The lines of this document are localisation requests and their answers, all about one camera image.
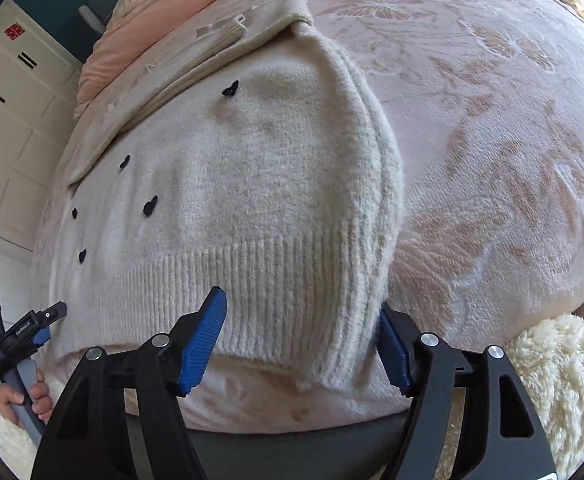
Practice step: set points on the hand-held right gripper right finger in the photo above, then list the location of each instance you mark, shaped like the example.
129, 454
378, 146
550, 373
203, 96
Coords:
396, 357

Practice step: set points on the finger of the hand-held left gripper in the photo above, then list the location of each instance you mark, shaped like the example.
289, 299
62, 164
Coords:
52, 312

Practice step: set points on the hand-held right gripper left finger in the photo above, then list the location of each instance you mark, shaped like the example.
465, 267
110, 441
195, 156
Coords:
203, 347

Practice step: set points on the white knit sweater black bows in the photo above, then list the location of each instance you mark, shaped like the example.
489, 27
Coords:
252, 180

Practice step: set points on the person's left forearm fluffy sleeve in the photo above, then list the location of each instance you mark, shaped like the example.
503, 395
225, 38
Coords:
7, 445

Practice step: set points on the person's left hand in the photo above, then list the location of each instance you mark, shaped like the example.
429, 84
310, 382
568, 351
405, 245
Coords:
11, 399

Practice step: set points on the white fluffy sleeve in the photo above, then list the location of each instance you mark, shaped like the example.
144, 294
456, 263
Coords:
562, 390

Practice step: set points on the white wardrobe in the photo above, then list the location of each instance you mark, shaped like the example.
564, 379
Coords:
17, 125

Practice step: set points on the pink floral blanket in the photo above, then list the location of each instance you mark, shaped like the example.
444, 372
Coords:
472, 135

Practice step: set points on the pink duvet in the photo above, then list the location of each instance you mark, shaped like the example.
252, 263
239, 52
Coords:
117, 55

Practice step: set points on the red wardrobe sticker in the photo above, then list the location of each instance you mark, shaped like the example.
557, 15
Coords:
15, 31

